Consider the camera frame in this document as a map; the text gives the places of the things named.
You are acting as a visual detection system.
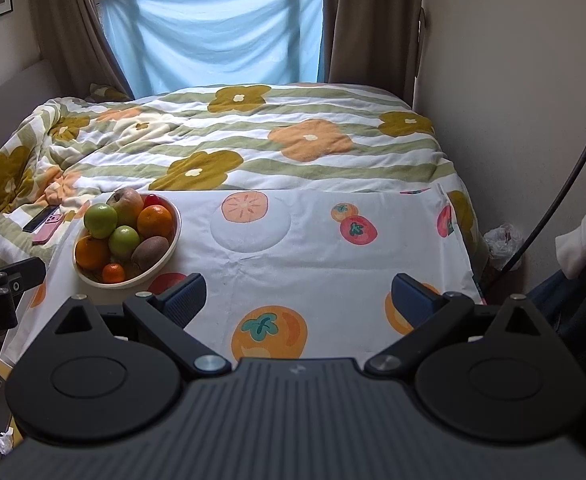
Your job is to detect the black phone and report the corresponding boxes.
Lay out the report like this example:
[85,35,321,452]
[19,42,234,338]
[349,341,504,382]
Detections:
[22,204,60,234]

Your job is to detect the cream bowl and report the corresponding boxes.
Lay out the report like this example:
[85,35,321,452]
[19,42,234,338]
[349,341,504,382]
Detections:
[72,192,182,289]

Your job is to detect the orange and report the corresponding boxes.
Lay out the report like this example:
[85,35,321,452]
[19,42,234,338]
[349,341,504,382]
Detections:
[136,204,175,241]
[75,236,112,271]

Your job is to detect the fruit-print white tablecloth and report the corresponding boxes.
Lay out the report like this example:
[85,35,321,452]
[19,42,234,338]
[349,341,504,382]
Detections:
[0,183,484,369]

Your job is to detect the white plastic bag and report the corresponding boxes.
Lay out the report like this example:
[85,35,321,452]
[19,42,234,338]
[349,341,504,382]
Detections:
[483,223,524,271]

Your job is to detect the black cable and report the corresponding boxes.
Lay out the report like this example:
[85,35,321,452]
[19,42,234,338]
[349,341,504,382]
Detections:
[477,121,586,294]

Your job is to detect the blue jeans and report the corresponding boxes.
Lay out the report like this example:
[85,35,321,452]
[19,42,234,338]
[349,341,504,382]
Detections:
[524,269,574,332]

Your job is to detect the brown kiwi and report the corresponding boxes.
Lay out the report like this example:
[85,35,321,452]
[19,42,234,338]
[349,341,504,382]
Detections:
[131,235,170,271]

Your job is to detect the beige padded headboard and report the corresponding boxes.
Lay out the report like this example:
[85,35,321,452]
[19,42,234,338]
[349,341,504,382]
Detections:
[0,57,66,172]

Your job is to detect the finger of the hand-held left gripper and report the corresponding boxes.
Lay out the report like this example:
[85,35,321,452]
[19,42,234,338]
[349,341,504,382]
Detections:
[0,256,48,295]

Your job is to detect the light blue hanging cloth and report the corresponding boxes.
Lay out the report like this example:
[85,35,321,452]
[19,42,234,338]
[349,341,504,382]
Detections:
[101,0,325,100]

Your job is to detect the green apple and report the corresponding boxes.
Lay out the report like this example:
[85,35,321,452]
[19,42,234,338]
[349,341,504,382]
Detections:
[83,202,119,240]
[108,225,142,260]

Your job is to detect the pink phone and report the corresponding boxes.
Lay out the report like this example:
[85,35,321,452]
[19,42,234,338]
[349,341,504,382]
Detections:
[31,212,65,246]

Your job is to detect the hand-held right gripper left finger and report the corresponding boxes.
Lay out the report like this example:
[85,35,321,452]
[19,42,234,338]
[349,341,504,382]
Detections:
[54,272,234,382]

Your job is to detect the yellow-red apple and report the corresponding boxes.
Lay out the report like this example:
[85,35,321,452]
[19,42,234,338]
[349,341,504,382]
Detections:
[107,187,146,229]

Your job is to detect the beige curtain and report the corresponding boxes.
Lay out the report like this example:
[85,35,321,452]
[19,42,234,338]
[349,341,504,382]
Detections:
[25,0,135,101]
[321,0,428,106]

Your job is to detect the floral striped blanket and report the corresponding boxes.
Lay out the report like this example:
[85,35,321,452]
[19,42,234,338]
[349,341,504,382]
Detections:
[0,82,490,272]

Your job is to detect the small mandarin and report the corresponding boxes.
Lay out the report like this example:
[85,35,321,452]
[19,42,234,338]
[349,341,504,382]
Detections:
[101,262,126,285]

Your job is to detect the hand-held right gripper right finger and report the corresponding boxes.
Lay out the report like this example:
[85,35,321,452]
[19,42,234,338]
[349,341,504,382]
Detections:
[364,272,544,379]

